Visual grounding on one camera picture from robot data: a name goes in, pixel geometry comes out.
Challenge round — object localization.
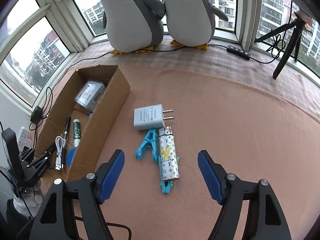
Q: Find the white power strip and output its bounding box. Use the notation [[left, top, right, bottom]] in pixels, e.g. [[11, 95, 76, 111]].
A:
[[15, 127, 33, 153]]

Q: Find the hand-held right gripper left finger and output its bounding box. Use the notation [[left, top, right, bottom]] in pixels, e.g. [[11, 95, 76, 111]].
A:
[[29, 149, 125, 240]]

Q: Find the patterned lighter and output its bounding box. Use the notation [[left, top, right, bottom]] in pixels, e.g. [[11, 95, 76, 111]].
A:
[[158, 126, 180, 182]]

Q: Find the person's left hand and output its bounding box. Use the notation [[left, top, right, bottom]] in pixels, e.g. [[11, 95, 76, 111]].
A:
[[12, 180, 44, 218]]

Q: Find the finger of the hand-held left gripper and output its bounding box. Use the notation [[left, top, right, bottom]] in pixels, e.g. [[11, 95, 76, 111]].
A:
[[19, 148, 35, 162], [24, 142, 57, 188]]

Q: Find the blue round tape measure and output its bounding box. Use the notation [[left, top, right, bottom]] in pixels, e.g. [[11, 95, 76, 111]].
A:
[[67, 147, 78, 167]]

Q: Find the clear plastic case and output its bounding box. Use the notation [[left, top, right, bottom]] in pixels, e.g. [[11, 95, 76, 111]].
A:
[[74, 79, 105, 112]]

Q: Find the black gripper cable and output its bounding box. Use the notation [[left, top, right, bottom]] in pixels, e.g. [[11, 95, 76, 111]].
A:
[[75, 216, 132, 240]]

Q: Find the white usb cable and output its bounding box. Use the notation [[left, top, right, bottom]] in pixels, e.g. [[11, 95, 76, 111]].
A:
[[54, 135, 64, 171]]

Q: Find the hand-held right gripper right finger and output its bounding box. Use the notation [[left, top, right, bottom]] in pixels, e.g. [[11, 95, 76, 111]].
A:
[[197, 150, 292, 240]]

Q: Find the small penguin plush toy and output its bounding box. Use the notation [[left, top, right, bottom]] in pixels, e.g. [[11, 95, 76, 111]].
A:
[[162, 0, 229, 50]]

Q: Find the black adapter cable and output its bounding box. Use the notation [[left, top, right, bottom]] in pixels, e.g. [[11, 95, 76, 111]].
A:
[[29, 87, 53, 130]]

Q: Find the white charger plug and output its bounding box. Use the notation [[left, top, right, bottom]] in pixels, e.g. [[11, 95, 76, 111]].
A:
[[133, 104, 174, 131]]

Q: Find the white window frame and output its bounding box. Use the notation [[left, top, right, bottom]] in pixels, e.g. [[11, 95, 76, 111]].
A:
[[0, 0, 320, 105]]

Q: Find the black tripod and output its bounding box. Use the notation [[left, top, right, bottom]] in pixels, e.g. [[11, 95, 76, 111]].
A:
[[255, 10, 313, 80]]

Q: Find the large penguin plush toy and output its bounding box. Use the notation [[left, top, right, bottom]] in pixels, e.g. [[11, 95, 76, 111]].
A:
[[95, 0, 167, 55]]

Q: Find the black inline switch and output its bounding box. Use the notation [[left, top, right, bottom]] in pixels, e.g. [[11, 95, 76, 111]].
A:
[[226, 45, 251, 60]]

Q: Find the black power adapter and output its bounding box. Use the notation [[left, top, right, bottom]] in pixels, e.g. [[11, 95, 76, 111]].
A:
[[30, 106, 44, 124]]

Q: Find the black ring light cable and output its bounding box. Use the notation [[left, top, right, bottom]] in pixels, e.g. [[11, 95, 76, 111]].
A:
[[60, 1, 295, 85]]

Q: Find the brown cardboard box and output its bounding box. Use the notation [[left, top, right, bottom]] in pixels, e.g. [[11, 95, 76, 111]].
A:
[[40, 64, 131, 180]]

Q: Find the black pen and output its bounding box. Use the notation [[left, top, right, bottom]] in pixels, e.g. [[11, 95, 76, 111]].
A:
[[61, 115, 72, 169]]

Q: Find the person's left forearm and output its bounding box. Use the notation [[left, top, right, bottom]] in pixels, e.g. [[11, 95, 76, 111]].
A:
[[6, 199, 35, 240]]

